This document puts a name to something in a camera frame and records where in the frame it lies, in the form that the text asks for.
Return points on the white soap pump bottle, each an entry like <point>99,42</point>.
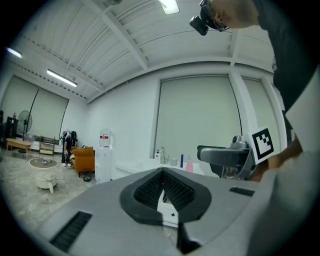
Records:
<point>157,157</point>

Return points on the round green soap jar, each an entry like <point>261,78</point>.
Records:
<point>173,162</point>

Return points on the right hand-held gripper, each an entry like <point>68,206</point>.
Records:
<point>262,145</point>

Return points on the orange towel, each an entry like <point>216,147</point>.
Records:
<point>83,158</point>

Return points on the black eyeglasses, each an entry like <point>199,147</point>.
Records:
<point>221,26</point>

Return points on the black head-worn camera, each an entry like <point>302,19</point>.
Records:
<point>198,25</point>

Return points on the pink spray bottle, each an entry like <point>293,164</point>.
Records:
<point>189,165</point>

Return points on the narrow grey roller blind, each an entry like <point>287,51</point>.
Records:
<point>262,110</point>

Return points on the black standing fan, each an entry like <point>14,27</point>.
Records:
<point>24,122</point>

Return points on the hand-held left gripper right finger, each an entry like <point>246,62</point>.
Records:
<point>225,200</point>

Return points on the person's black clothing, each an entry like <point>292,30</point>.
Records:
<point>287,50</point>

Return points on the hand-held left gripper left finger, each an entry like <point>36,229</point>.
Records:
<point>105,220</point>

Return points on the wide grey roller blind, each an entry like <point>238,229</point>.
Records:
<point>197,117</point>

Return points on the rectangular ceiling panel light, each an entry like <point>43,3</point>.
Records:
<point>169,6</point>

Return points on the chrome faucet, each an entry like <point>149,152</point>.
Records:
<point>162,155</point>

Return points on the person's right forearm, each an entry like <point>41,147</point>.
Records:
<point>285,156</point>

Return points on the white round footstool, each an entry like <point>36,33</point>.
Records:
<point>45,180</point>

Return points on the small wooden rack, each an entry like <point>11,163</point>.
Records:
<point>46,146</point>

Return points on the black shelf unit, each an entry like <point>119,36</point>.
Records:
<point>11,127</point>

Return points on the light wooden bench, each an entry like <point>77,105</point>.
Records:
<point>18,143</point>

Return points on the blue tube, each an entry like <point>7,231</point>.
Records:
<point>182,161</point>

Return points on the white water dispenser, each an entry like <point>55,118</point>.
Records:
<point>103,163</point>

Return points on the black round floor object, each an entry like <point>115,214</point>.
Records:
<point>87,178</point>

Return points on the person's head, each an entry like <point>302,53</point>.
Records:
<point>237,12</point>

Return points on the ceiling tube light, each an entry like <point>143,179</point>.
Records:
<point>61,78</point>
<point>13,52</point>

